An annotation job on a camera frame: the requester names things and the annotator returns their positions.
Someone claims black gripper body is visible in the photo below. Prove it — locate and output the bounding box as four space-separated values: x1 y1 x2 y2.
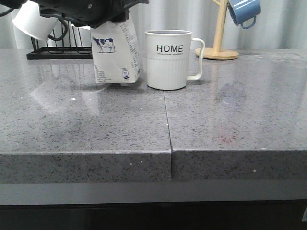
0 0 150 29

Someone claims white blue milk carton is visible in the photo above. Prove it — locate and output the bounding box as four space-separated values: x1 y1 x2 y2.
90 18 142 83

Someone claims white ribbed HOME mug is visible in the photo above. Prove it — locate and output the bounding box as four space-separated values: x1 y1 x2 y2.
145 30 206 90

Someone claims wooden mug tree stand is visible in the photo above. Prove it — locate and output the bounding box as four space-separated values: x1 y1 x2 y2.
201 0 238 60

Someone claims blue enamel mug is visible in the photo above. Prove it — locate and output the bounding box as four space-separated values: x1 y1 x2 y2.
228 0 261 29

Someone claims white mug black handle right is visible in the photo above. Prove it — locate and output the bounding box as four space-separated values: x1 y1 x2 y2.
71 23 90 30

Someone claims white mug black handle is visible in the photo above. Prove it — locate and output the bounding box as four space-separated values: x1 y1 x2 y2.
12 1 68 41
71 23 90 30

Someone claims black wire mug rack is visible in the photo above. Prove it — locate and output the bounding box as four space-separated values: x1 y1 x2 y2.
26 21 92 60

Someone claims white mug black handle left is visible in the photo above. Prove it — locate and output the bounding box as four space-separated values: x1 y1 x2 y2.
12 1 68 41

